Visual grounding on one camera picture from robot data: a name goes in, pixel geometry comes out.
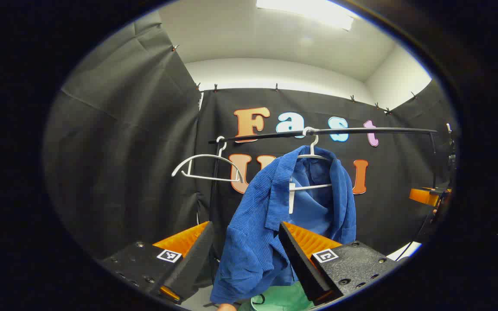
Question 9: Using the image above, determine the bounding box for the black cable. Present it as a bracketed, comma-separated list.
[397, 240, 423, 260]

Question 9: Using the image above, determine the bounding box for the white clothes hanger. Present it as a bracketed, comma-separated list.
[171, 136, 244, 183]
[289, 127, 334, 191]

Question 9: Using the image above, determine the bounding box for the green laundry hamper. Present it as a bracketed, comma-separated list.
[238, 281, 314, 311]

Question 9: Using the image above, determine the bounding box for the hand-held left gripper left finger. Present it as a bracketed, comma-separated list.
[100, 222, 215, 304]

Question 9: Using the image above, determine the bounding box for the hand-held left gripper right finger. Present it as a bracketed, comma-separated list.
[279, 222, 399, 304]

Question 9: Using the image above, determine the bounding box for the blue corduroy shirt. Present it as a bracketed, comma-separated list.
[210, 146, 357, 304]

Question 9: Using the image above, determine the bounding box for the black clothes rack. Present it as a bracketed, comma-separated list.
[208, 127, 439, 277]

